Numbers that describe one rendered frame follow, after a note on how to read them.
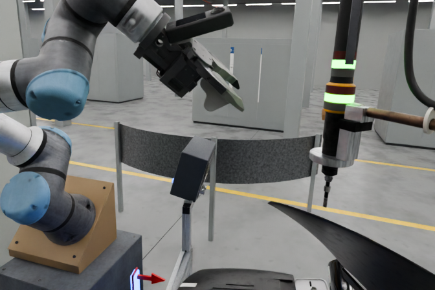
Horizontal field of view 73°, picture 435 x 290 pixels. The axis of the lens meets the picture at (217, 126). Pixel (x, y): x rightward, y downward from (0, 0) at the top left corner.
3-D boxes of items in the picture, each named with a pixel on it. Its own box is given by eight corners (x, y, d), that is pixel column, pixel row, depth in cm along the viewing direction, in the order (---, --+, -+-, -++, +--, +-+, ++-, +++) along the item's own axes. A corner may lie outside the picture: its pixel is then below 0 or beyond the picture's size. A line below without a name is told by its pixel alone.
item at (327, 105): (358, 111, 46) (359, 103, 46) (339, 112, 44) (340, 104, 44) (335, 106, 50) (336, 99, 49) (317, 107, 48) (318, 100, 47)
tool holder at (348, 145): (375, 168, 46) (385, 106, 44) (344, 175, 42) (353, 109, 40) (329, 151, 53) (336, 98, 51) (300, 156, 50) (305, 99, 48)
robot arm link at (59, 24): (28, 65, 48) (55, 19, 42) (43, 22, 54) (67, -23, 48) (77, 85, 53) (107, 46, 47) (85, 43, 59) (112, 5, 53)
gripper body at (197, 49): (186, 83, 60) (138, 43, 55) (215, 54, 57) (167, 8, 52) (184, 101, 53) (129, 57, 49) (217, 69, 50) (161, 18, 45)
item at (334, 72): (358, 77, 45) (359, 69, 45) (343, 77, 43) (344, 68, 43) (340, 76, 48) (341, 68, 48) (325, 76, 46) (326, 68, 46)
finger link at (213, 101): (225, 125, 56) (192, 89, 55) (248, 105, 54) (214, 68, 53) (221, 131, 53) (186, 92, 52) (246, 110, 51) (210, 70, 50)
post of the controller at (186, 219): (189, 252, 116) (189, 207, 112) (181, 251, 116) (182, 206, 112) (190, 247, 119) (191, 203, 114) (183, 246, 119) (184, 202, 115)
